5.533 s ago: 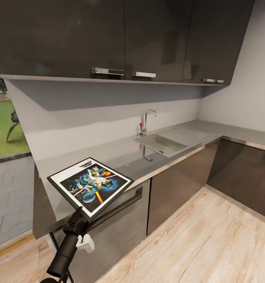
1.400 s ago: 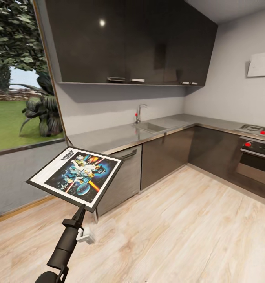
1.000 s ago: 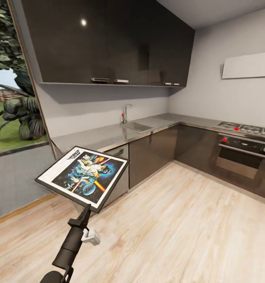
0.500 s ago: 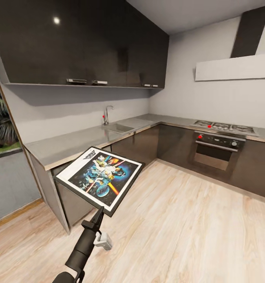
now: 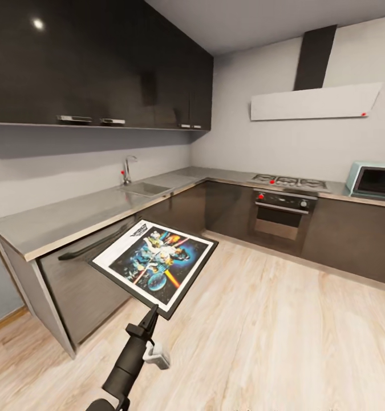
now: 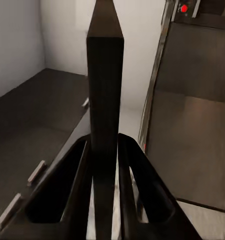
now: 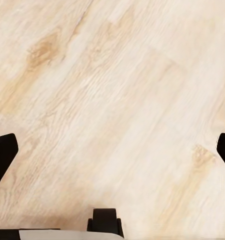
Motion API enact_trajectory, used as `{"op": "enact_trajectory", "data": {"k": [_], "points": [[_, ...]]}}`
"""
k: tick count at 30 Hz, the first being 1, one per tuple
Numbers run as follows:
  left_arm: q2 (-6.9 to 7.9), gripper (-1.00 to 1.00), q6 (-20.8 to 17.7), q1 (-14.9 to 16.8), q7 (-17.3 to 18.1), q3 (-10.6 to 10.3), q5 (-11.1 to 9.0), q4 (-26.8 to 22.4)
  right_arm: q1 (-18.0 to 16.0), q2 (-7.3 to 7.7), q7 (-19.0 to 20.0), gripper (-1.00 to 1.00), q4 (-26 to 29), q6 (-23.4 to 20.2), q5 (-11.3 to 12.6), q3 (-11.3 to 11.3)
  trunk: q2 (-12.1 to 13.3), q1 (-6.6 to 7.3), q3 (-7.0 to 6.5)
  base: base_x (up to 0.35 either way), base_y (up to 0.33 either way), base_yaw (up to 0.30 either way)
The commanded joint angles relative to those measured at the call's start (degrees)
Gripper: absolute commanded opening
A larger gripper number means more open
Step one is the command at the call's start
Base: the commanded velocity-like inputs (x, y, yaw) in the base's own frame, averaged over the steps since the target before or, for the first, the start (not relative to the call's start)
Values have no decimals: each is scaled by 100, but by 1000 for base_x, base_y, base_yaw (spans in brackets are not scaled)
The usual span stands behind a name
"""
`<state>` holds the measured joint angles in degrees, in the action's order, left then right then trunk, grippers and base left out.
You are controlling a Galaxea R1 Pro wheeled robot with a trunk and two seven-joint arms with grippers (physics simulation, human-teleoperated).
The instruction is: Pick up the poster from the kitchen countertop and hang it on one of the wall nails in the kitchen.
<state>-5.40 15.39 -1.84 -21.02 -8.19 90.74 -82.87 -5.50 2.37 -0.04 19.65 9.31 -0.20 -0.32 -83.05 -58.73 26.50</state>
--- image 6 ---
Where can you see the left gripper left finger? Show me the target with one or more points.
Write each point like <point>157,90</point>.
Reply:
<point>59,207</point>

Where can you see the cabinet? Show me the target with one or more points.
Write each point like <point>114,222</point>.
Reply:
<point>28,153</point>
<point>52,98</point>

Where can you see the oven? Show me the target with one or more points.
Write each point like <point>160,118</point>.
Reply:
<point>209,13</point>

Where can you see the poster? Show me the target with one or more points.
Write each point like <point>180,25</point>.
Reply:
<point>105,45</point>

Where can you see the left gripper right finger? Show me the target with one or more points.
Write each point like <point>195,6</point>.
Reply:
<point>167,221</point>

